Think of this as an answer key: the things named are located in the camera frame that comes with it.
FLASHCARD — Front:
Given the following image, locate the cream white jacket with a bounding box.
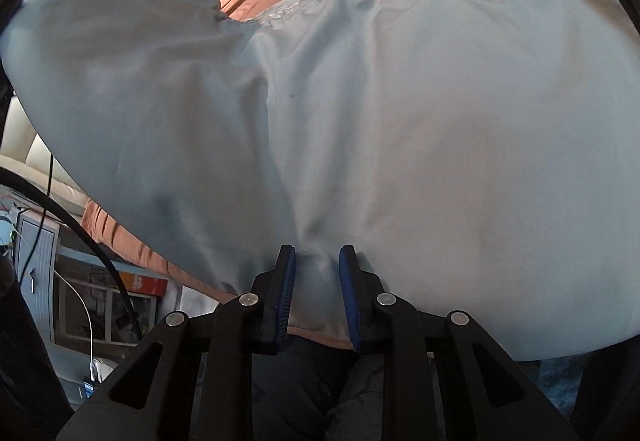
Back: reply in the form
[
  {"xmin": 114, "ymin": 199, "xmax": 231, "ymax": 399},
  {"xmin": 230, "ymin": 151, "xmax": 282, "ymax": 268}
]
[{"xmin": 1, "ymin": 0, "xmax": 639, "ymax": 360}]

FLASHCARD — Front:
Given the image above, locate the blue patterned bed sheet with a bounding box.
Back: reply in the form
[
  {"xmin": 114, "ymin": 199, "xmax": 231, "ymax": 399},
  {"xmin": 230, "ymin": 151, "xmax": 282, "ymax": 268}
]
[{"xmin": 518, "ymin": 354, "xmax": 590, "ymax": 418}]

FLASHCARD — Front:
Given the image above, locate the white left nightstand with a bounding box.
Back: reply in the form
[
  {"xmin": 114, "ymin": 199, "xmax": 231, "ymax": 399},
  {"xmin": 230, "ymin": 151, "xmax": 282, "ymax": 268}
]
[{"xmin": 14, "ymin": 210, "xmax": 60, "ymax": 343}]

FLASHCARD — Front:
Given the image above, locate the white charging cable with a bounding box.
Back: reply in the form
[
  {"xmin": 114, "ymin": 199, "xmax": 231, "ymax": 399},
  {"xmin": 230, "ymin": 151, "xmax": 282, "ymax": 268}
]
[{"xmin": 8, "ymin": 227, "xmax": 101, "ymax": 382}]

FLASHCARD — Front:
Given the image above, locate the black cable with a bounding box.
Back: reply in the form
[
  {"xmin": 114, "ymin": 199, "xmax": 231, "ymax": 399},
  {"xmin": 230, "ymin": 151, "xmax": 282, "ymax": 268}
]
[{"xmin": 0, "ymin": 166, "xmax": 144, "ymax": 341}]

